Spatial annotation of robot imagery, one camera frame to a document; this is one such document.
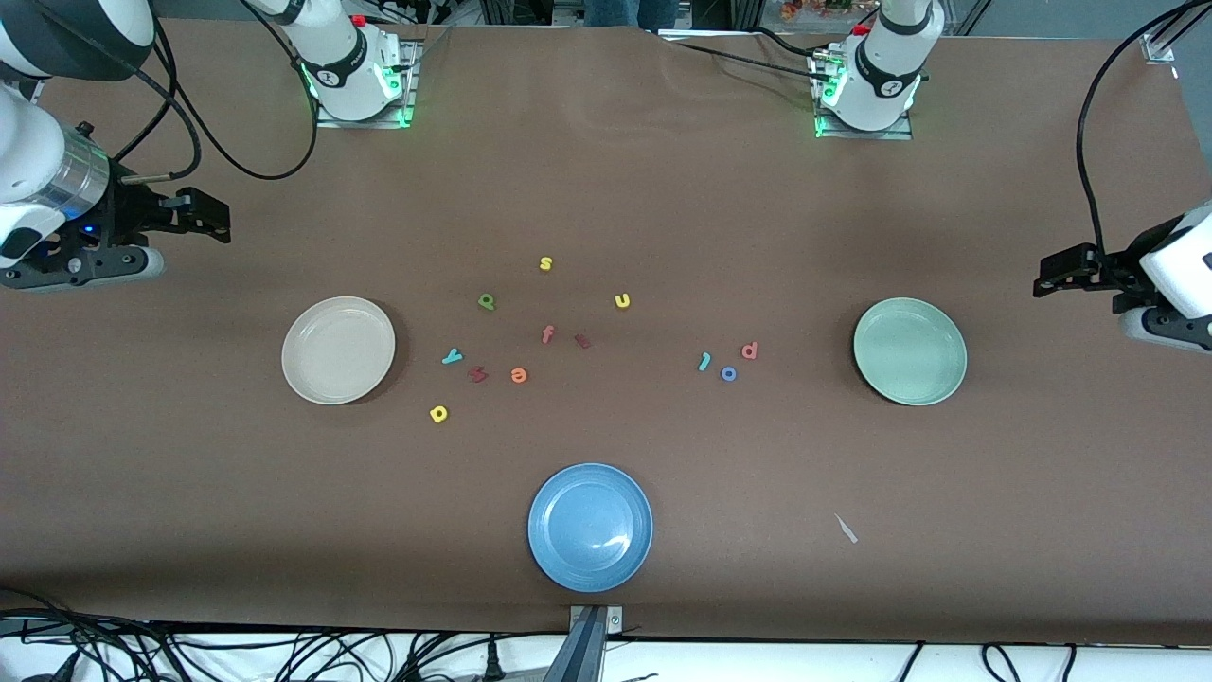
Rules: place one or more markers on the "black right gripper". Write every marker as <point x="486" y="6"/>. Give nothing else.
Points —
<point x="128" y="210"/>

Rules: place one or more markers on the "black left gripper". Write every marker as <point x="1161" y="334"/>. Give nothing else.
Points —
<point x="1119" y="265"/>

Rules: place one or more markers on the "teal letter y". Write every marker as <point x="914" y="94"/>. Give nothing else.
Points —
<point x="453" y="357"/>

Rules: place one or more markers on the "pink letter d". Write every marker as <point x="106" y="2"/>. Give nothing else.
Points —
<point x="750" y="350"/>

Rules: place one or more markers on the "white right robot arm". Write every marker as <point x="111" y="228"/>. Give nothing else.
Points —
<point x="346" y="76"/>

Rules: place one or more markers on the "green plate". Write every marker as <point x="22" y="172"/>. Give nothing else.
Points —
<point x="910" y="351"/>

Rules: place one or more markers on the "beige brown plate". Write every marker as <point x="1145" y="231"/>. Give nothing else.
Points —
<point x="338" y="350"/>

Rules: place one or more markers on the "white paper scrap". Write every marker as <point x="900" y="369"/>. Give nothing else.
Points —
<point x="846" y="529"/>

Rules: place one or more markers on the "orange dried flowers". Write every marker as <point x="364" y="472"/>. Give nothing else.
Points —
<point x="814" y="8"/>

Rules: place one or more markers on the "person in blue jeans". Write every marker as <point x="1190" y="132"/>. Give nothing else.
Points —
<point x="630" y="11"/>

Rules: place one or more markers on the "blue plate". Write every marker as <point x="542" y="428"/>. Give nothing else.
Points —
<point x="590" y="528"/>

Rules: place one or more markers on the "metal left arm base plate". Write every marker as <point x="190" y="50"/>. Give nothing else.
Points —
<point x="900" y="133"/>

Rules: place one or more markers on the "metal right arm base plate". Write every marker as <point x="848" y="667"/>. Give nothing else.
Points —
<point x="409" y="90"/>

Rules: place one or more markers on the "aluminium frame profile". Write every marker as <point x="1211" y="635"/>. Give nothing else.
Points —
<point x="1169" y="36"/>

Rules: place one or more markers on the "grey metal camera mount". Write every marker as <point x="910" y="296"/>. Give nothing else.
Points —
<point x="589" y="639"/>

